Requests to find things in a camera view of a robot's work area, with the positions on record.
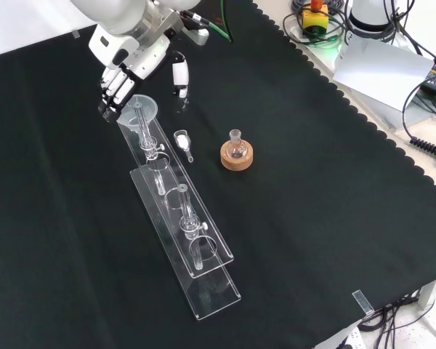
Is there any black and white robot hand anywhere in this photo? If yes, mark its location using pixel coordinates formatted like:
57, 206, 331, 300
88, 27, 190, 123

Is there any cork ring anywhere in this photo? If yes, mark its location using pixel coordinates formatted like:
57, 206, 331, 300
219, 140, 256, 171

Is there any pale board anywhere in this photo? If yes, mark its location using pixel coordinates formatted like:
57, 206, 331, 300
332, 36, 435, 113

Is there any translucent plastic funnel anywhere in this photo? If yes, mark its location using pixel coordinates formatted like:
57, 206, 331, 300
116, 94, 159, 137

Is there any yellow stop button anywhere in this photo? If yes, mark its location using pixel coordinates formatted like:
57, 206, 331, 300
302, 0, 329, 36

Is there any small round-bottom glass flask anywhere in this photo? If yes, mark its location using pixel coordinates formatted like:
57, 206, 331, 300
227, 129, 247, 160

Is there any white power strip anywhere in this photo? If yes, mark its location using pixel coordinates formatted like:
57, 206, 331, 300
333, 326, 365, 349

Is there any green cable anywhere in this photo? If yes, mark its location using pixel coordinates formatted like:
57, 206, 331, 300
203, 0, 235, 43

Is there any black cloth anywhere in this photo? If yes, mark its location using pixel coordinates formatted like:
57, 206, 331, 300
0, 0, 436, 349

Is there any clear acrylic funnel stand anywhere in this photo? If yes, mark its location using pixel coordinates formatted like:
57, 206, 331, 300
116, 101, 242, 321

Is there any glass weighing funnel, white powder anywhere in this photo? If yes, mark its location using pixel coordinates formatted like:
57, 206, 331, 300
173, 129, 195, 164

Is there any black cable, ribbed plug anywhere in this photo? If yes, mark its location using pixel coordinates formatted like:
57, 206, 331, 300
401, 79, 436, 161

